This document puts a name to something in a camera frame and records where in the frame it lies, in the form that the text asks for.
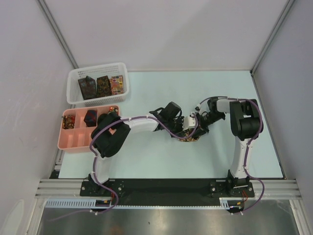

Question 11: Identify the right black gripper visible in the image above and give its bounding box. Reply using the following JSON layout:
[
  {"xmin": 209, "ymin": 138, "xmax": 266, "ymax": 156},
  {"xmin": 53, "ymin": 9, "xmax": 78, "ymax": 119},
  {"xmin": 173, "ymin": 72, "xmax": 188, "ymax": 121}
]
[{"xmin": 189, "ymin": 112, "xmax": 225, "ymax": 138}]

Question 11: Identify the brown patterned long tie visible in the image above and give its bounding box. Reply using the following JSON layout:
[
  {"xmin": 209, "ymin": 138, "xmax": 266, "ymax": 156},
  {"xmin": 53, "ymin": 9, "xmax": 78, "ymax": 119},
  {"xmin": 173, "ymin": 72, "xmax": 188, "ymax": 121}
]
[{"xmin": 178, "ymin": 132, "xmax": 200, "ymax": 142}]

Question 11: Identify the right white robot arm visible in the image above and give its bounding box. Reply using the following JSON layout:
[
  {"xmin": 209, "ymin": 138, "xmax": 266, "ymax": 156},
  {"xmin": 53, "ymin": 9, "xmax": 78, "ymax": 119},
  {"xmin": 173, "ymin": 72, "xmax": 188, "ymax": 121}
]
[{"xmin": 195, "ymin": 96, "xmax": 264, "ymax": 196}]

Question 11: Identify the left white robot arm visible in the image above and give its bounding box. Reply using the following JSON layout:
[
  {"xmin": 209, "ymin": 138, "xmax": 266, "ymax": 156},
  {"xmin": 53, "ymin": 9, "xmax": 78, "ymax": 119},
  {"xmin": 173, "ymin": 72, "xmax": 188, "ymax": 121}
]
[{"xmin": 89, "ymin": 102, "xmax": 198, "ymax": 196}]

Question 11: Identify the colourful dotted rolled tie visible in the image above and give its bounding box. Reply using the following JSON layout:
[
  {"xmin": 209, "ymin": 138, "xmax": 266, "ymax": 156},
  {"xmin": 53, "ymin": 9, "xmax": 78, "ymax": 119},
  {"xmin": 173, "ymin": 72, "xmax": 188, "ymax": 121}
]
[{"xmin": 107, "ymin": 106, "xmax": 119, "ymax": 117}]

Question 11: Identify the red colourful folded tie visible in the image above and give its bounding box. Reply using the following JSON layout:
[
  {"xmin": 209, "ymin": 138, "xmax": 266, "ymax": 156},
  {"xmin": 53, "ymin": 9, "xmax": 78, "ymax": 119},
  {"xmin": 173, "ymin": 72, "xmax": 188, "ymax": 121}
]
[{"xmin": 110, "ymin": 75, "xmax": 124, "ymax": 95}]

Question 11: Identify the black rolled tie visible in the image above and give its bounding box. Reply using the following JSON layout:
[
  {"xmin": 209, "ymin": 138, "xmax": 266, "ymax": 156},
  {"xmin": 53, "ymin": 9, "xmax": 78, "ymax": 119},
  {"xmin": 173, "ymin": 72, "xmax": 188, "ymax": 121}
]
[{"xmin": 97, "ymin": 114, "xmax": 107, "ymax": 125}]

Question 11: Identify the dark brown folded tie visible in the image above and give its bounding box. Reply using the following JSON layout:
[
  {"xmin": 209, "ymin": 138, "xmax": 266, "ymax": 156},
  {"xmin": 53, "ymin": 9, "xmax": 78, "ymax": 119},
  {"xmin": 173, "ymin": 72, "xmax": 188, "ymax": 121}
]
[{"xmin": 96, "ymin": 76, "xmax": 112, "ymax": 97}]

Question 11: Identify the navy red striped rolled tie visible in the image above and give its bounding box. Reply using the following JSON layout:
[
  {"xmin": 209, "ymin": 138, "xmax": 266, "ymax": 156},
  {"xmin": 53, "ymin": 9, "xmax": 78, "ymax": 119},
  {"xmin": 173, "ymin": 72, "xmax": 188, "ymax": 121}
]
[{"xmin": 84, "ymin": 110, "xmax": 97, "ymax": 127}]

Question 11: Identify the white plastic basket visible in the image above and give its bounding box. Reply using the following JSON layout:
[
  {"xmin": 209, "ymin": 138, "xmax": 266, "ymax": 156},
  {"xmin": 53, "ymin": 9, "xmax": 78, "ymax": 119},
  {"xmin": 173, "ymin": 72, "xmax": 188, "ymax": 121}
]
[{"xmin": 67, "ymin": 62, "xmax": 130, "ymax": 106}]

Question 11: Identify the dark floral folded tie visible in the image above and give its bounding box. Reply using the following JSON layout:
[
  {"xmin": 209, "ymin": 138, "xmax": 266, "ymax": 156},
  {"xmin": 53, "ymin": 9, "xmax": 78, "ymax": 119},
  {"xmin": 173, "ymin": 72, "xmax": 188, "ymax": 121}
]
[{"xmin": 78, "ymin": 76, "xmax": 96, "ymax": 100}]

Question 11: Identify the pink compartment tray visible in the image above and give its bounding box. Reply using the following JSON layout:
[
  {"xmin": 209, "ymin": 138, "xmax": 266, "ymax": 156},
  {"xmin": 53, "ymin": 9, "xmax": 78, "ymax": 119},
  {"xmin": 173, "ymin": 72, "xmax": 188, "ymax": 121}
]
[{"xmin": 58, "ymin": 105, "xmax": 120, "ymax": 153}]

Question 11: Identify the red gold rolled tie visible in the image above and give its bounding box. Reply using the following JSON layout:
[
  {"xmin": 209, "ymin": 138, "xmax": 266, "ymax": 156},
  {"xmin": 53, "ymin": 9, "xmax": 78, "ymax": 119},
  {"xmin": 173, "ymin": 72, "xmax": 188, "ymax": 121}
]
[{"xmin": 62, "ymin": 115, "xmax": 75, "ymax": 129}]

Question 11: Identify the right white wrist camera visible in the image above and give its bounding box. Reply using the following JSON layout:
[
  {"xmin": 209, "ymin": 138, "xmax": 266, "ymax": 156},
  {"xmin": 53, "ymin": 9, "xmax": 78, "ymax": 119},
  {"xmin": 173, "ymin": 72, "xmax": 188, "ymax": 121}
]
[{"xmin": 195, "ymin": 103, "xmax": 201, "ymax": 113}]

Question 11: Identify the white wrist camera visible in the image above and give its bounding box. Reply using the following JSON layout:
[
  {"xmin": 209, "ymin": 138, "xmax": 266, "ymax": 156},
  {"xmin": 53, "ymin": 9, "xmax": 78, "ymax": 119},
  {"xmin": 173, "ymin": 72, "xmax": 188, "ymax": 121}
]
[
  {"xmin": 195, "ymin": 103, "xmax": 201, "ymax": 113},
  {"xmin": 182, "ymin": 113, "xmax": 198, "ymax": 131}
]

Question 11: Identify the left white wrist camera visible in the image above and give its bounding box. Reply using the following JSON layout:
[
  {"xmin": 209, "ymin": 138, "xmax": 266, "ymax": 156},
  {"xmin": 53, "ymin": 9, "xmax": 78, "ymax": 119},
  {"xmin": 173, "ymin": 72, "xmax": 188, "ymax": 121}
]
[{"xmin": 182, "ymin": 113, "xmax": 198, "ymax": 131}]

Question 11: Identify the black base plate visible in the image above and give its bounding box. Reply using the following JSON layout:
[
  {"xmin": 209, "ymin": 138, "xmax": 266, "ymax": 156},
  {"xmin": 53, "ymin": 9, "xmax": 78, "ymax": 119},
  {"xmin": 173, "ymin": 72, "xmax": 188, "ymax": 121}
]
[{"xmin": 80, "ymin": 178, "xmax": 255, "ymax": 205}]

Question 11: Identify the white cable duct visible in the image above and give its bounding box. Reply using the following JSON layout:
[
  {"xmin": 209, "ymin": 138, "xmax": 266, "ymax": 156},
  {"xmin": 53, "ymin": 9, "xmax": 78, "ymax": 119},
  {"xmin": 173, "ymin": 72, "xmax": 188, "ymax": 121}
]
[{"xmin": 45, "ymin": 198, "xmax": 244, "ymax": 210}]

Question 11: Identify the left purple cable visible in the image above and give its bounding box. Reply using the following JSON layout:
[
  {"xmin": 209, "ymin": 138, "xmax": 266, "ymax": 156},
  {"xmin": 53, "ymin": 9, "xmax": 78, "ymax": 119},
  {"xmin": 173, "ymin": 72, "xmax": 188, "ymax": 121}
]
[{"xmin": 47, "ymin": 112, "xmax": 199, "ymax": 222}]

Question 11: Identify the aluminium frame rail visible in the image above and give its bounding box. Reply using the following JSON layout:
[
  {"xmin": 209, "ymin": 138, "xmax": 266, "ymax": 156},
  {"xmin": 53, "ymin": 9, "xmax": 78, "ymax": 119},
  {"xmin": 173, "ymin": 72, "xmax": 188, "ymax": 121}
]
[{"xmin": 35, "ymin": 179, "xmax": 302, "ymax": 200}]

